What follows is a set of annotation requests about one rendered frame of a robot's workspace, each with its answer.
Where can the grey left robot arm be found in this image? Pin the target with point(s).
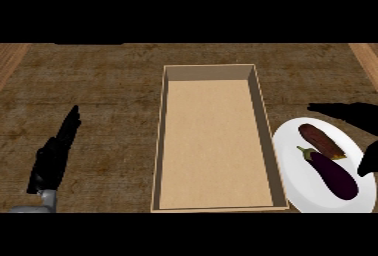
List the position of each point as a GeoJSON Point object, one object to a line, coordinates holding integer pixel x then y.
{"type": "Point", "coordinates": [44, 203]}

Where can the white plate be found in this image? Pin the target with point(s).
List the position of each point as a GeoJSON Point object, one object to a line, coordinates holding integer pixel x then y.
{"type": "Point", "coordinates": [304, 190]}

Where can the cardboard box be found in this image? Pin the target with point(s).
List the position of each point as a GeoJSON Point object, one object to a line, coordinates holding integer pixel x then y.
{"type": "Point", "coordinates": [215, 140]}

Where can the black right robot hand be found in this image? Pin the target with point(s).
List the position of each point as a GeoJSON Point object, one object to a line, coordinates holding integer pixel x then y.
{"type": "Point", "coordinates": [361, 116]}

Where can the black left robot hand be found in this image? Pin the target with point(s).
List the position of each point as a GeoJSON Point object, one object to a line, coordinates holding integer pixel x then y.
{"type": "Point", "coordinates": [50, 160]}

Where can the brown sweet potato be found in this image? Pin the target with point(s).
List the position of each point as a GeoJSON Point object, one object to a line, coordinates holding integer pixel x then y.
{"type": "Point", "coordinates": [320, 140]}

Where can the purple eggplant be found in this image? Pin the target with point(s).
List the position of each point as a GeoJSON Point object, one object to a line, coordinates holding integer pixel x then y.
{"type": "Point", "coordinates": [333, 176]}

